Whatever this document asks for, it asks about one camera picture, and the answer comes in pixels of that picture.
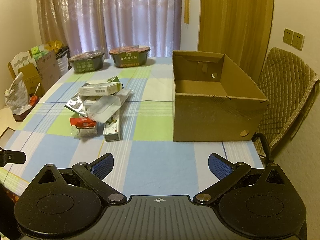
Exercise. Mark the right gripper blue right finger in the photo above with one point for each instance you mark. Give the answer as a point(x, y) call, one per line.
point(229, 175)

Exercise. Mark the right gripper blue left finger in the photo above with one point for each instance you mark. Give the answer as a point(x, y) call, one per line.
point(92, 176)

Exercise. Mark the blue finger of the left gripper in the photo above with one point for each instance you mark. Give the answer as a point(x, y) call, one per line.
point(11, 157)

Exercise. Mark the red snack packet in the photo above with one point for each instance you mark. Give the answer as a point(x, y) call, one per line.
point(83, 122)

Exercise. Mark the clear plastic case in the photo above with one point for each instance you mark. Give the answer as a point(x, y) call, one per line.
point(104, 108)

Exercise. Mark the silver foil pouch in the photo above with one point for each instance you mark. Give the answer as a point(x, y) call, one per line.
point(76, 104)

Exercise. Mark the white green medicine box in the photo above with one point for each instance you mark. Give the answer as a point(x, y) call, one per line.
point(100, 89)

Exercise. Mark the clear bag of tubes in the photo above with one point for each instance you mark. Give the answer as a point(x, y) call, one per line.
point(84, 132)

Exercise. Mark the white remote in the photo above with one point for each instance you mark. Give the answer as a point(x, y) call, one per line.
point(123, 95)

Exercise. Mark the green throat spray box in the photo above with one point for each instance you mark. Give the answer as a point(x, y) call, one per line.
point(113, 79)

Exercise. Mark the crumpled white plastic bag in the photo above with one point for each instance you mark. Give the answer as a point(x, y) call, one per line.
point(17, 97)

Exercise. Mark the checked tablecloth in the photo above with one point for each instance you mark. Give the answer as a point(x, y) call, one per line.
point(139, 136)

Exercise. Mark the brown cardboard box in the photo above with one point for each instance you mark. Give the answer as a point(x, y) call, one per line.
point(214, 99)

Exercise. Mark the side cardboard boxes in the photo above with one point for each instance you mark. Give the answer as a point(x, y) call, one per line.
point(40, 72)

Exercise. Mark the left dark noodle bowl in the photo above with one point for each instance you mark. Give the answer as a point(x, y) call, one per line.
point(90, 61)

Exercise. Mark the dark noodle bowl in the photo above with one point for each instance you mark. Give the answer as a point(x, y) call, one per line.
point(90, 61)
point(130, 56)

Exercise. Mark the right dark noodle bowl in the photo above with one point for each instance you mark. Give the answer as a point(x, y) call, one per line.
point(130, 56)

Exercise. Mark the wooden door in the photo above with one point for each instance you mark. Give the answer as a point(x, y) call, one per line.
point(238, 28)

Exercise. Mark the purple curtain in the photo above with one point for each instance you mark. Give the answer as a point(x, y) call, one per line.
point(88, 25)

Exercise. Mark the double wall socket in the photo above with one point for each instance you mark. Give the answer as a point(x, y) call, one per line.
point(293, 38)

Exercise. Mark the yellow wall hanger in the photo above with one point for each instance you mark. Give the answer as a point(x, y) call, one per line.
point(186, 12)

